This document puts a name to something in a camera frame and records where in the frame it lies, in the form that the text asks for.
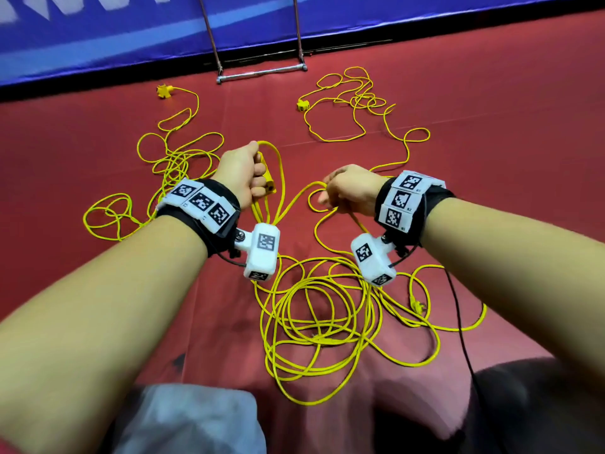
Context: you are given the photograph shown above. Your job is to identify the blue banner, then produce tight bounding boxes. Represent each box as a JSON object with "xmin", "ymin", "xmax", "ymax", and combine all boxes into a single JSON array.
[{"xmin": 0, "ymin": 0, "xmax": 592, "ymax": 89}]

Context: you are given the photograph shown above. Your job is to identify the black cable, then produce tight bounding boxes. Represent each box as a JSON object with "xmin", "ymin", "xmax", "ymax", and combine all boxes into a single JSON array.
[{"xmin": 441, "ymin": 264, "xmax": 480, "ymax": 376}]

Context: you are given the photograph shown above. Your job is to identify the black marker wristband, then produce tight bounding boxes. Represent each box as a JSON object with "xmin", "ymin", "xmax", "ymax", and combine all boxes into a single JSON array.
[
  {"xmin": 153, "ymin": 177, "xmax": 243, "ymax": 259},
  {"xmin": 372, "ymin": 169, "xmax": 456, "ymax": 250}
]

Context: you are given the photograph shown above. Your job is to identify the person's right forearm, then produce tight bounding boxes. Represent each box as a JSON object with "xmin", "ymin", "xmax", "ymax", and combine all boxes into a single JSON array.
[{"xmin": 418, "ymin": 196, "xmax": 605, "ymax": 393}]

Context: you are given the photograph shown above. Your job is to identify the person's left forearm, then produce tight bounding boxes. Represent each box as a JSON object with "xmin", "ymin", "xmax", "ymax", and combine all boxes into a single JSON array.
[{"xmin": 0, "ymin": 214, "xmax": 209, "ymax": 454}]

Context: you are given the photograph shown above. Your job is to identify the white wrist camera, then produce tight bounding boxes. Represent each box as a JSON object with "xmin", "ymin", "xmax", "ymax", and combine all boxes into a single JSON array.
[
  {"xmin": 233, "ymin": 222, "xmax": 283, "ymax": 282},
  {"xmin": 349, "ymin": 231, "xmax": 399, "ymax": 288}
]

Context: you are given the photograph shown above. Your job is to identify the person's right hand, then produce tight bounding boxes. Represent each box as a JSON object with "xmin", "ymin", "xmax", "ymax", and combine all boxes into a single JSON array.
[{"xmin": 316, "ymin": 163, "xmax": 389, "ymax": 219}]

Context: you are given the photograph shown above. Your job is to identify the metal rack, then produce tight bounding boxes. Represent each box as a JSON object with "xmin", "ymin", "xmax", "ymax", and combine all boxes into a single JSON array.
[{"xmin": 193, "ymin": 0, "xmax": 309, "ymax": 86}]

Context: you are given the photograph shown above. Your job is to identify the person's left hand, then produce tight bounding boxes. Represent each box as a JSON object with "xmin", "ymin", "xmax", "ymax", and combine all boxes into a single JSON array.
[{"xmin": 209, "ymin": 139, "xmax": 276, "ymax": 212}]

